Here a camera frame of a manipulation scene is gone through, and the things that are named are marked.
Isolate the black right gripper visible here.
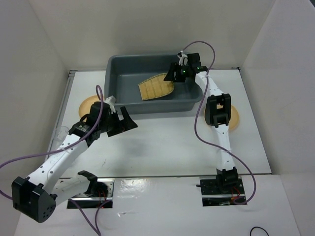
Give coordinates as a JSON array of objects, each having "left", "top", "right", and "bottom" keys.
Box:
[{"left": 163, "top": 61, "right": 191, "bottom": 82}]

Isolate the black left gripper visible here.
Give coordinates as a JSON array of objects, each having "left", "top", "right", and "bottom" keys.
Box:
[{"left": 99, "top": 106, "right": 138, "bottom": 137}]

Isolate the cream plate with bear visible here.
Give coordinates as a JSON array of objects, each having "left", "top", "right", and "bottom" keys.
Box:
[{"left": 78, "top": 95, "right": 100, "bottom": 118}]

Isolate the clear plastic cup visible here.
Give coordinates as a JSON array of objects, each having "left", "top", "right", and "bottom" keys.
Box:
[{"left": 54, "top": 125, "right": 69, "bottom": 142}]

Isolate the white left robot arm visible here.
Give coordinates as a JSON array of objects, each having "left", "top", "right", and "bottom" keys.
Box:
[{"left": 11, "top": 102, "right": 137, "bottom": 223}]

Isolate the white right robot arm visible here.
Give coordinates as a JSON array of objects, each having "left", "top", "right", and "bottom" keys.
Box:
[{"left": 164, "top": 51, "right": 239, "bottom": 193}]

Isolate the grey plastic bin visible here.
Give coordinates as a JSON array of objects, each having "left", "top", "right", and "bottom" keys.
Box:
[{"left": 104, "top": 54, "right": 202, "bottom": 115}]

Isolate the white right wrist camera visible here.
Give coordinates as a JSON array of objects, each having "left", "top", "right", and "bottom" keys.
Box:
[{"left": 177, "top": 50, "right": 188, "bottom": 66}]

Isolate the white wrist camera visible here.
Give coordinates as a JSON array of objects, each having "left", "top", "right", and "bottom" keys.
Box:
[
  {"left": 177, "top": 50, "right": 188, "bottom": 66},
  {"left": 104, "top": 96, "right": 116, "bottom": 114}
]

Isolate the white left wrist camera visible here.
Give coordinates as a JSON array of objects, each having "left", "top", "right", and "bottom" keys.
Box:
[{"left": 104, "top": 96, "right": 116, "bottom": 114}]

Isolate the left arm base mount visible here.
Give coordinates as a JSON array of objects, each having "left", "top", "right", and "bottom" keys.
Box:
[{"left": 71, "top": 178, "right": 115, "bottom": 209}]

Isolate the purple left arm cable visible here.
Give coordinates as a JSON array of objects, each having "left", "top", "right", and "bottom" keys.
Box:
[{"left": 0, "top": 85, "right": 104, "bottom": 236}]

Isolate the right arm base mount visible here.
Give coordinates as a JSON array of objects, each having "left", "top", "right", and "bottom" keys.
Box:
[{"left": 196, "top": 177, "right": 247, "bottom": 207}]

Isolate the black cable loop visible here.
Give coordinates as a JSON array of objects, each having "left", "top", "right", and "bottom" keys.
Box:
[{"left": 250, "top": 226, "right": 269, "bottom": 236}]

